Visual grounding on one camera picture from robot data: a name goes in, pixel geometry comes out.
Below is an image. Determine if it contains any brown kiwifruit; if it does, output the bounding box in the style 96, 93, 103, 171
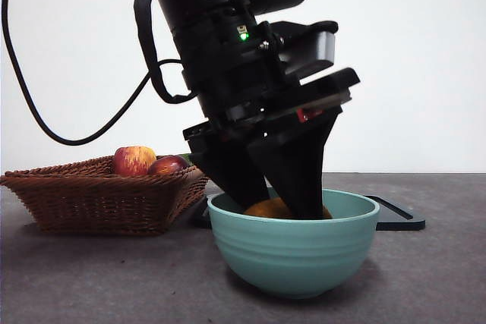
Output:
242, 197, 333, 221

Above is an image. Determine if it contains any teal ceramic bowl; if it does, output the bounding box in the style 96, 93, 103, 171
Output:
207, 187, 380, 300

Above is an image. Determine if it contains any brown wicker basket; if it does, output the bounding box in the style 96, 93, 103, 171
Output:
0, 154, 210, 237

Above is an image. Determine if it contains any round black left arm cable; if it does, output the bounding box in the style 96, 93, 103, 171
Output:
2, 0, 153, 146

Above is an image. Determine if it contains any dark red apple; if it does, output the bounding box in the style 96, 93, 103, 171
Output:
147, 155, 190, 176

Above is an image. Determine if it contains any flat black left arm cable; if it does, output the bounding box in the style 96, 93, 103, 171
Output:
132, 0, 198, 105

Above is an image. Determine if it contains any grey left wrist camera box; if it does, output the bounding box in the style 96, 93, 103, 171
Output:
265, 19, 339, 77

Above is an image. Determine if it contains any red yellow apple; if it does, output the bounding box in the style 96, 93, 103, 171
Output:
112, 145, 157, 177

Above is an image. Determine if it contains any black rectangular tray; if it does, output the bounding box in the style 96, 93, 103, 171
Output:
193, 194, 426, 231

